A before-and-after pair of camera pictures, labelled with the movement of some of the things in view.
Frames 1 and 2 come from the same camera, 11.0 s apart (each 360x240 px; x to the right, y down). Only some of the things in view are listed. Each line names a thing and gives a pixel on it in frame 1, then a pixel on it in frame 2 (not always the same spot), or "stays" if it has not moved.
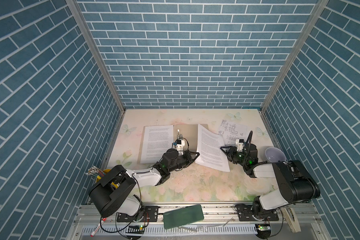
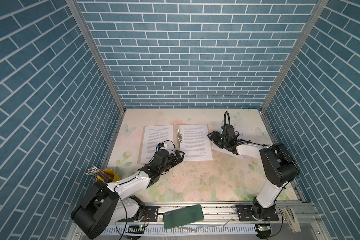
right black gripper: x=229 y=152 to x=215 y=135
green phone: x=183 y=216 stays
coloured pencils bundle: x=95 y=171 stays
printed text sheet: x=208 y=147 to x=195 y=143
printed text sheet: x=157 y=139 stays
